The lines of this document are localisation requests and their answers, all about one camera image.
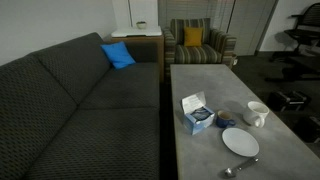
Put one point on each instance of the wooden side cabinet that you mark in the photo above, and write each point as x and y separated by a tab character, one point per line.
146	50

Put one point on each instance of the blue throw pillow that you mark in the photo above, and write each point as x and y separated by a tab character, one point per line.
118	55

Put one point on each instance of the yellow cushion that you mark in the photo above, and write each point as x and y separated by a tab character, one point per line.
193	36

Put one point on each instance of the white plate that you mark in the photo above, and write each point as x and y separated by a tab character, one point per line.
240	142

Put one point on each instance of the black office chair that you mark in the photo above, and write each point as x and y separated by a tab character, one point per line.
305	33

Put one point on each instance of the black striped floor case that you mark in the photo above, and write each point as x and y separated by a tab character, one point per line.
290	100

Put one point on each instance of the grey window blinds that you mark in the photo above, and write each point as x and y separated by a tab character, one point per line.
186	9

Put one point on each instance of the small pale bowl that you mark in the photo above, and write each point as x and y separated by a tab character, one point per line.
141	25

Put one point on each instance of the black floor box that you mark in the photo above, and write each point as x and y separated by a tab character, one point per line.
308	130

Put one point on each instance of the blue cardboard box with flap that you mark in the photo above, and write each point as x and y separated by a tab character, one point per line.
196	125

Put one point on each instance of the white mug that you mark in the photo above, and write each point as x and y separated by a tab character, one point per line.
250	116

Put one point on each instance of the blue mug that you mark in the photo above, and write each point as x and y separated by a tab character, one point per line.
220	122

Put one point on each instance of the dark grey fabric sofa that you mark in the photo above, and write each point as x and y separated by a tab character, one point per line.
100	140

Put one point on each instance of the striped armchair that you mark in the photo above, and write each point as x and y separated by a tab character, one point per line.
196	55

